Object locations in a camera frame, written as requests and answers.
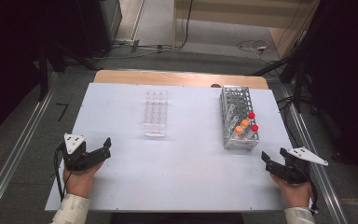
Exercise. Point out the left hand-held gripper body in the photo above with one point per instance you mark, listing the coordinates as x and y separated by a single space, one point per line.
76 157

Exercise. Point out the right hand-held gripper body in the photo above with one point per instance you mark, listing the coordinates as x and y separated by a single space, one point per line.
295 171

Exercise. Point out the red-capped test tube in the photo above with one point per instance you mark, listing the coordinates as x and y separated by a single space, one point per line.
254 128
251 115

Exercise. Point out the orange-capped test tube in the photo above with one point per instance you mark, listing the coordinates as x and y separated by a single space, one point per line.
245 122
238 128

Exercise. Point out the clear plastic tube rack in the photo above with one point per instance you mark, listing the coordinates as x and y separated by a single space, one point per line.
155 113

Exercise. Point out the person's right hand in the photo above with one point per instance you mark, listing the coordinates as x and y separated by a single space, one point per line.
296 194

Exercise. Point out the person's left hand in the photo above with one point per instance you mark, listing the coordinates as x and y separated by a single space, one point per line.
79 183

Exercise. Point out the black stand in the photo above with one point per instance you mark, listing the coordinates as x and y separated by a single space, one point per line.
43 74
297 84

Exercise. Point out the white table board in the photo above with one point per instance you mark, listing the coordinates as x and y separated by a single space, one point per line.
192 174

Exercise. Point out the wooden table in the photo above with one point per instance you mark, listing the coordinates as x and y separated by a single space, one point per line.
180 78

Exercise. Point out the power strip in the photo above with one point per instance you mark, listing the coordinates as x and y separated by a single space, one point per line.
126 41

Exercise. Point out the dark cabinet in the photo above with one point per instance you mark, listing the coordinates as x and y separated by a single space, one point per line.
102 25

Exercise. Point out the light wooden furniture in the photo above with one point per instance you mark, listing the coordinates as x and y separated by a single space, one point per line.
230 14

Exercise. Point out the metal floor rail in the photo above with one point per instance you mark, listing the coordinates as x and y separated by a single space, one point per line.
15 152
320 186

